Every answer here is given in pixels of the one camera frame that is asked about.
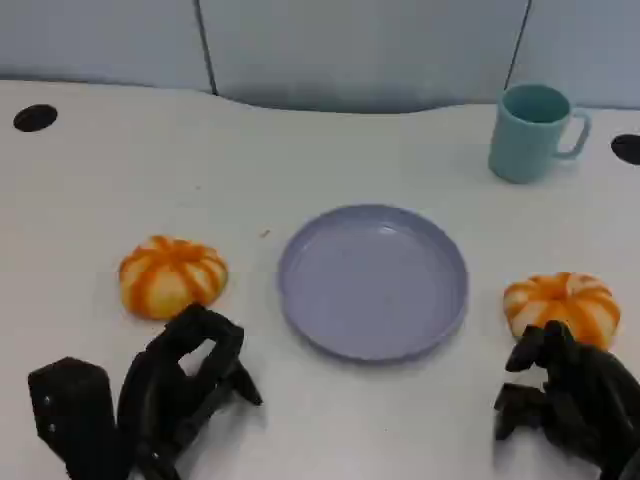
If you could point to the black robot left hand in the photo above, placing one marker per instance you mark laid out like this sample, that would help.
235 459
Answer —
150 400

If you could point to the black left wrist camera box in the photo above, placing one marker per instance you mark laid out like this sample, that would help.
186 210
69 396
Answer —
75 415

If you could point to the grey partition panel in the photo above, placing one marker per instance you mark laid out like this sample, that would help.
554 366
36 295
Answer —
100 35
360 45
585 40

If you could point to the lilac plate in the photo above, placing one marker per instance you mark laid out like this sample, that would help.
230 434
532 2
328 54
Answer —
372 285

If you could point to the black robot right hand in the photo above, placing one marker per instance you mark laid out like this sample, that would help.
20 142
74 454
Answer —
590 400

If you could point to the orange white toy bread roll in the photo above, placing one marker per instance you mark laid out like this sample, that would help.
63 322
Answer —
560 300
170 275

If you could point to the pale green mug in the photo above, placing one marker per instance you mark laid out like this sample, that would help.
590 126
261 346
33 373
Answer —
525 150

